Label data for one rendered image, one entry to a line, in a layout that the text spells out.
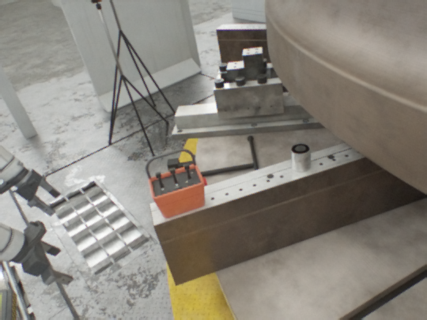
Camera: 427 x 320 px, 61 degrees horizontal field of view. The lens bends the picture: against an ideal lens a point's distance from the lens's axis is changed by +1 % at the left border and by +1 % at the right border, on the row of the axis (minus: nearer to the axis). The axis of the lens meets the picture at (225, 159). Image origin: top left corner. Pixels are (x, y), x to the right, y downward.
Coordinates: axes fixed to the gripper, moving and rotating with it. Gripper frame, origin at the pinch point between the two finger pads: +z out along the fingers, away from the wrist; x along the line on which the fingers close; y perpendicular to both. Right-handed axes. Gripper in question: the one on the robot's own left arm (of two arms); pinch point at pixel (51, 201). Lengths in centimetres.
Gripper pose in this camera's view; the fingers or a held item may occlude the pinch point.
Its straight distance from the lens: 159.3
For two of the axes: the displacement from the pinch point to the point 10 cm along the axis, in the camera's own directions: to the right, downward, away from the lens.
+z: 5.5, 6.7, 5.0
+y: 7.9, -6.0, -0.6
